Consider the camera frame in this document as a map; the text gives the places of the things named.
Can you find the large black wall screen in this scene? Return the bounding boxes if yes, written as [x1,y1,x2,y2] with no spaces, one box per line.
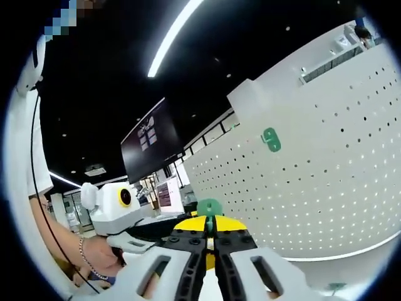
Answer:
[120,97,185,184]

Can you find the white perforated mounting plate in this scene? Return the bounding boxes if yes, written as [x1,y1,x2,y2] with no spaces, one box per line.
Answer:
[182,40,401,263]

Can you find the person's white shirt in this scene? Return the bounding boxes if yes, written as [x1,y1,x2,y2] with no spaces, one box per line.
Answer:
[4,78,75,301]

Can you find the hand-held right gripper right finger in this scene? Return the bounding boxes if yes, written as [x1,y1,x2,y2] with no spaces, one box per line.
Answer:
[213,215,311,301]

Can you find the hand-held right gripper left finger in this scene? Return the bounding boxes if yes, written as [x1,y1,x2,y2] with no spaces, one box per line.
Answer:
[115,215,208,301]

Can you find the person's left hand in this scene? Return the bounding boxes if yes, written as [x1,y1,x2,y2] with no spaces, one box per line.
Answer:
[83,236,126,283]

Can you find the open laptop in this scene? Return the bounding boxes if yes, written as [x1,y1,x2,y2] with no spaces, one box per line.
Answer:
[155,177,185,217]

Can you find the white ceiling light strip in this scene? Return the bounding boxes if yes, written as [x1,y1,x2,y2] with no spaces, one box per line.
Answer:
[147,0,204,78]

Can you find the white worn device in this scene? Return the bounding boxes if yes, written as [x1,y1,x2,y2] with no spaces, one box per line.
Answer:
[15,37,48,97]

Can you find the silver chain bracelet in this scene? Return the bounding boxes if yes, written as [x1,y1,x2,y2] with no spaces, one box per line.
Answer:
[77,236,109,280]

